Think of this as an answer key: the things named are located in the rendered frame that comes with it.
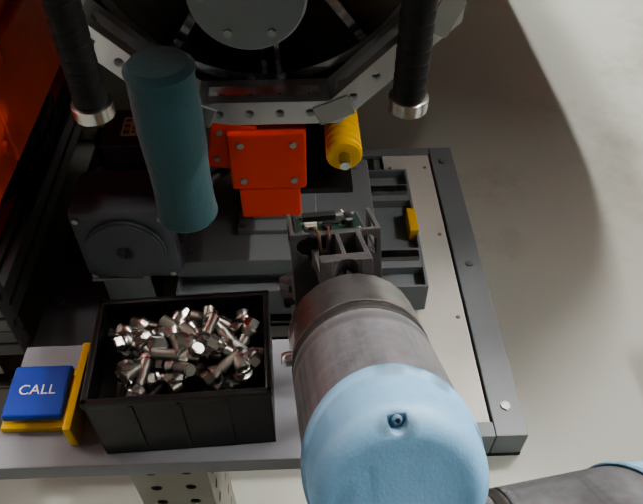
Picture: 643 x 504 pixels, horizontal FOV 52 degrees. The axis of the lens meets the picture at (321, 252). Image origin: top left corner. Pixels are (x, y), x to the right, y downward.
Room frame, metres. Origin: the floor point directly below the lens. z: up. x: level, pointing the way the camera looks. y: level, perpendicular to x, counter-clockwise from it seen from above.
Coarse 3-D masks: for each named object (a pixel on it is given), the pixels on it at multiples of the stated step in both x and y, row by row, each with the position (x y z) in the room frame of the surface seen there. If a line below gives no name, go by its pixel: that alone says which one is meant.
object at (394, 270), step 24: (384, 192) 1.10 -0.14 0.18; (408, 192) 1.11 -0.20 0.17; (384, 216) 1.06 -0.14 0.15; (408, 216) 1.02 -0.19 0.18; (384, 240) 0.98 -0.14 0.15; (408, 240) 0.98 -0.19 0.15; (384, 264) 0.90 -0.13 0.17; (408, 264) 0.90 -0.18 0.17; (192, 288) 0.85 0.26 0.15; (216, 288) 0.85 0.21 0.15; (240, 288) 0.85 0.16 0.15; (264, 288) 0.85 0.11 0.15; (408, 288) 0.84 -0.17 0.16; (288, 312) 0.83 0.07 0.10
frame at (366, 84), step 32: (448, 0) 0.81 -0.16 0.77; (96, 32) 0.80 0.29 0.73; (128, 32) 0.85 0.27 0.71; (384, 32) 0.86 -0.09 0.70; (448, 32) 0.81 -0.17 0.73; (352, 64) 0.85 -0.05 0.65; (384, 64) 0.81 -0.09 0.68; (224, 96) 0.82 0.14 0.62; (256, 96) 0.82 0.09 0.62; (288, 96) 0.82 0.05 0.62; (320, 96) 0.82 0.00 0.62; (352, 96) 0.82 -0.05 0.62
